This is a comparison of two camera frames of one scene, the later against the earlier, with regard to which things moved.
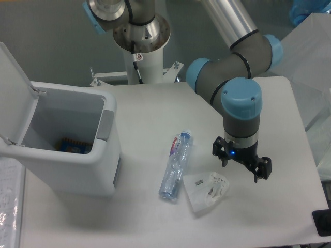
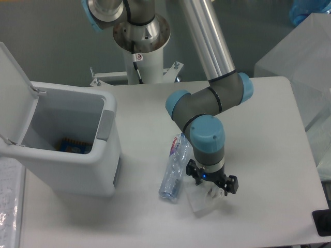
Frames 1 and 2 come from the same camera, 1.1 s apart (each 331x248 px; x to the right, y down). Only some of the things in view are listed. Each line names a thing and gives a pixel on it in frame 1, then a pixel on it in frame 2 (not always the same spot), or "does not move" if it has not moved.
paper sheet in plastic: [12, 176] does not move
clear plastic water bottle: [177, 164] does not move
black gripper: [248, 156] → [219, 177]
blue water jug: [299, 10] does not move
